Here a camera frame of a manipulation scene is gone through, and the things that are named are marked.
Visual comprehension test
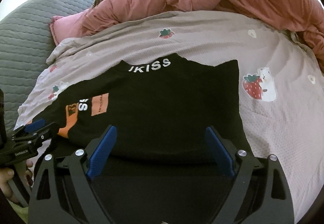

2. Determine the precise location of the black printed sweater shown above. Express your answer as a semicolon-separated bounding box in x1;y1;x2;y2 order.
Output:
36;54;250;223

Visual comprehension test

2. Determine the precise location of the person's left hand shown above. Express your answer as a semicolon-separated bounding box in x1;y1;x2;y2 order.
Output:
1;159;33;204

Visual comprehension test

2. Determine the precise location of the grey quilted headboard cushion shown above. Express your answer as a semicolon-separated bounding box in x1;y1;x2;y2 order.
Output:
1;0;94;133

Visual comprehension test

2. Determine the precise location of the beige strawberry print bedsheet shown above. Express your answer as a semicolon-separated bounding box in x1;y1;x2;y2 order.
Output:
16;11;323;221

